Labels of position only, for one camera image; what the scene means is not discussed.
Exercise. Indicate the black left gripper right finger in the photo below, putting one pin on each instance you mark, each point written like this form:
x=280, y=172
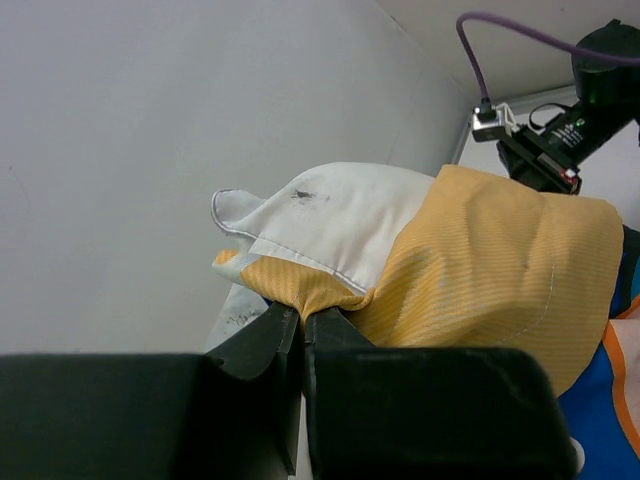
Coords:
x=428, y=413

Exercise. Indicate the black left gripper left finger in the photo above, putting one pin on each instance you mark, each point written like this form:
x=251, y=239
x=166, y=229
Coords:
x=230, y=413

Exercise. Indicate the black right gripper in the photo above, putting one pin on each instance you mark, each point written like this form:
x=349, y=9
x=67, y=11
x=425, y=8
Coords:
x=532, y=161

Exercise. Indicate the yellow blue printed pillowcase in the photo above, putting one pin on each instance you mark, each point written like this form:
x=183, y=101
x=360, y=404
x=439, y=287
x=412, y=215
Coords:
x=488, y=262

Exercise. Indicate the white pillow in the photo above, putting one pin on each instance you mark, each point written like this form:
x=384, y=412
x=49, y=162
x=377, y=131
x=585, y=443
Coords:
x=323, y=240

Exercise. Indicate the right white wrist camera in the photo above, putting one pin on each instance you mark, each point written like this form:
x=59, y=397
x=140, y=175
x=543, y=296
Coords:
x=492, y=122

